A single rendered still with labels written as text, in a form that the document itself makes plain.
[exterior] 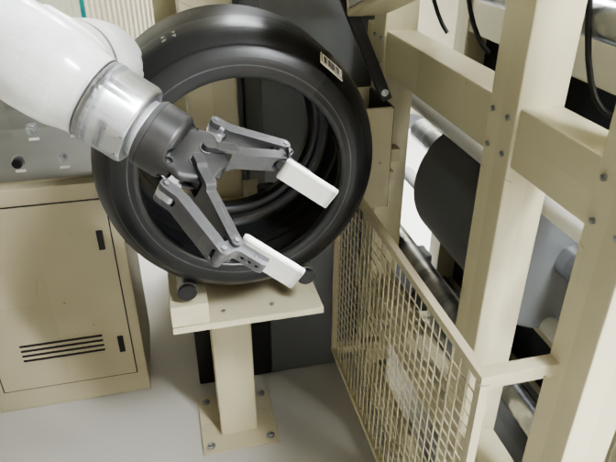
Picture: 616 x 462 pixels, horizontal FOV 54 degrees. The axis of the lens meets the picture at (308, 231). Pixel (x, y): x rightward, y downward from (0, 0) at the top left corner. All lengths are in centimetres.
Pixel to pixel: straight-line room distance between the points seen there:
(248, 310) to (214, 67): 62
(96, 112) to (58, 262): 156
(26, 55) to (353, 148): 78
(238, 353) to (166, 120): 147
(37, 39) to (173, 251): 74
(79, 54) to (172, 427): 185
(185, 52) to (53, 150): 95
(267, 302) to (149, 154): 94
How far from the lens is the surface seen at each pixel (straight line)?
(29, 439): 247
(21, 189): 205
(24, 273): 220
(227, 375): 208
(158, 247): 130
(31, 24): 65
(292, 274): 60
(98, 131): 63
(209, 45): 116
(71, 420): 248
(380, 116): 164
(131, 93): 63
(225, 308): 150
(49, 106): 64
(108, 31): 77
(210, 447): 224
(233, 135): 69
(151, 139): 62
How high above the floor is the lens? 171
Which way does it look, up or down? 30 degrees down
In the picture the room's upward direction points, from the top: straight up
